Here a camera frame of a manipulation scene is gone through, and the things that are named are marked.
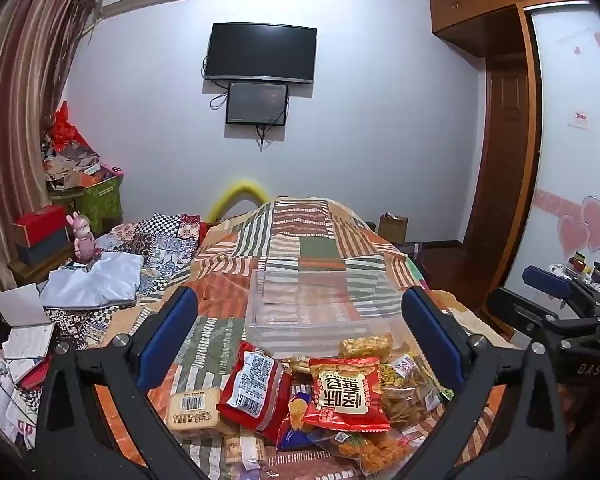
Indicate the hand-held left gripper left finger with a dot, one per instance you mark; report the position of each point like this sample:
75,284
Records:
167,340

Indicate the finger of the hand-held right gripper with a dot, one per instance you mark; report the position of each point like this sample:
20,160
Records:
517,312
550,282

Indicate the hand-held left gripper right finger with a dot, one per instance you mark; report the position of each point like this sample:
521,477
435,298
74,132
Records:
432,340

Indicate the clear green-edged chips packet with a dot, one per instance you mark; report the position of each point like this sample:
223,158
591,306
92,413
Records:
412,392

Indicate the beige cake packet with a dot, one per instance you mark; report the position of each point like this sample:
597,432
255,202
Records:
192,410

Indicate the red packet with white label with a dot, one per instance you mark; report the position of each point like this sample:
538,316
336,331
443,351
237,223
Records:
252,385

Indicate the clear plastic storage bin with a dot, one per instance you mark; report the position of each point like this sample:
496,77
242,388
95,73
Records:
320,310

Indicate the clear packet of shredded snack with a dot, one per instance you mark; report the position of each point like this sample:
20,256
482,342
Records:
365,452

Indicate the clear packet of orange crackers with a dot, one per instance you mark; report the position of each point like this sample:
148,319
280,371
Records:
366,347

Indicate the white cloth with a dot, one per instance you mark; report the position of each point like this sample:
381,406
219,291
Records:
95,282

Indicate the checkered patchwork cloth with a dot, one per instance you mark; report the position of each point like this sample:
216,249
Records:
165,245

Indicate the red snack packet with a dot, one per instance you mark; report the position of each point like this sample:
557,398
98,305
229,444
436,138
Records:
347,392

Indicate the small cardboard box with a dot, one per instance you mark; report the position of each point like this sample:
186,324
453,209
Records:
393,227

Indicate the white sliding door with hearts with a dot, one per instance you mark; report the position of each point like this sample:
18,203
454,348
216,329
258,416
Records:
575,160

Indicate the pink rabbit figure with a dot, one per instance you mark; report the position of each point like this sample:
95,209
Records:
84,242

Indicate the wooden door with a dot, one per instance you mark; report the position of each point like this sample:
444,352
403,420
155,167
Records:
505,160

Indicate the tan snack packet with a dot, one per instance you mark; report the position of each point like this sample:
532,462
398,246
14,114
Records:
245,452

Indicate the striped patchwork blanket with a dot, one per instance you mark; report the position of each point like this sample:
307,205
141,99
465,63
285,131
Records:
325,255

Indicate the open white notebook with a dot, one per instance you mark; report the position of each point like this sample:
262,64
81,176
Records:
22,320

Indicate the blue chips packet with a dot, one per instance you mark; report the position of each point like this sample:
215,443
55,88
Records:
295,420

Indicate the dark grey box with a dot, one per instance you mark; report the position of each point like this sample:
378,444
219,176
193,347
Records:
45,250

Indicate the green patterned box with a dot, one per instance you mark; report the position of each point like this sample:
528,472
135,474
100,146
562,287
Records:
100,202

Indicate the yellow foam tube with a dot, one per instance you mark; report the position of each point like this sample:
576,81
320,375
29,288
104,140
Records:
237,192

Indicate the paper notice on door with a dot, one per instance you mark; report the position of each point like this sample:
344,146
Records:
578,120

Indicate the red box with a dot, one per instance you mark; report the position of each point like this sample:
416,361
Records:
40,225

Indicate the pink box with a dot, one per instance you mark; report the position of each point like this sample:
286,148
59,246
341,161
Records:
116,169

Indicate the red plastic bag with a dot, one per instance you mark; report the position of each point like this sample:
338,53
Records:
65,127

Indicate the small black monitor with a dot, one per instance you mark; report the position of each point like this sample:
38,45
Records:
256,103

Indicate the striped curtain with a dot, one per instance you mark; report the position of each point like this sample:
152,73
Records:
25,110

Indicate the wooden wardrobe cabinet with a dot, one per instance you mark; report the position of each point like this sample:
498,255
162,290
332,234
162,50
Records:
480,15

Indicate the black wall television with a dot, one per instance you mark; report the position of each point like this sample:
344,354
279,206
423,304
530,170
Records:
260,52

